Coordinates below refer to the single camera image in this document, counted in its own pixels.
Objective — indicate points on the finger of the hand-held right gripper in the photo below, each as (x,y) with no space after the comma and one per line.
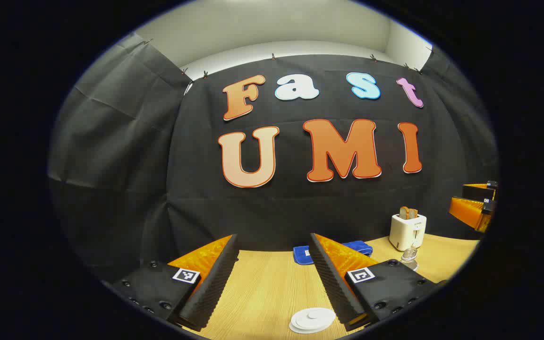
(477,191)
(468,211)

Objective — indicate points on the toast slice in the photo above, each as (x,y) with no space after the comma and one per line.
(413,214)
(403,213)

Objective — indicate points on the white teacup lid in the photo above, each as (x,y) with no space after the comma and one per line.
(315,318)

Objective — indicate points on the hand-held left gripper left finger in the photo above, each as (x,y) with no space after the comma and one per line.
(208,288)

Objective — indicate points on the blue towel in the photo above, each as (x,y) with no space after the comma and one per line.
(302,255)

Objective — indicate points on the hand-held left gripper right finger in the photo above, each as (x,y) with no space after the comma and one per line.
(335,283)

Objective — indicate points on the white toaster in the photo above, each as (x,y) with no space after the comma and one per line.
(402,233)

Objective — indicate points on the clear water bottle white label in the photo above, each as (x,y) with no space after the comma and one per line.
(409,255)

